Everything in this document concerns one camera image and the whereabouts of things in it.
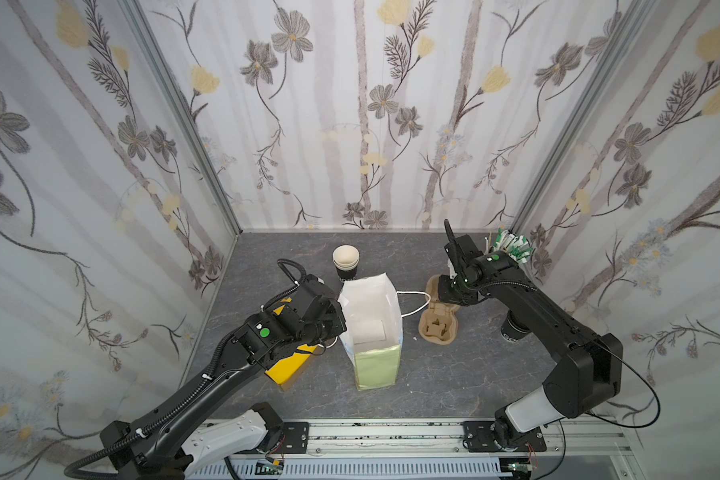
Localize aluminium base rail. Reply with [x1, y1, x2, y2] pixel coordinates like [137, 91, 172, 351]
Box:
[183, 411, 646, 479]

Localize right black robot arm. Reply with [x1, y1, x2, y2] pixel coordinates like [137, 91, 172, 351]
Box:
[437, 223, 628, 452]

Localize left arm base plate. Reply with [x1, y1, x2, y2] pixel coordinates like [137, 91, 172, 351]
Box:
[276, 422, 310, 455]

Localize green white wrapped straws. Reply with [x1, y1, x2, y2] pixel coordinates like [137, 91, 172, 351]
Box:
[486, 228, 534, 264]

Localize green white paper bag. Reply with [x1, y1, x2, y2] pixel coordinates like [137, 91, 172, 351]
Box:
[339, 274, 431, 391]

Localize brown pulp cup carrier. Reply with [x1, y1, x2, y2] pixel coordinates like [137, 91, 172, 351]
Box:
[418, 275, 460, 345]

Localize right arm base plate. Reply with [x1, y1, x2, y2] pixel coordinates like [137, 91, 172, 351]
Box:
[462, 420, 547, 453]

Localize black paper coffee cup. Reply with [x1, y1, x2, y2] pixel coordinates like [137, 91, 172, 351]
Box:
[500, 311, 531, 343]

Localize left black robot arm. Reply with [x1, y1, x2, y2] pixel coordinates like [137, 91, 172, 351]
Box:
[64, 259, 346, 479]

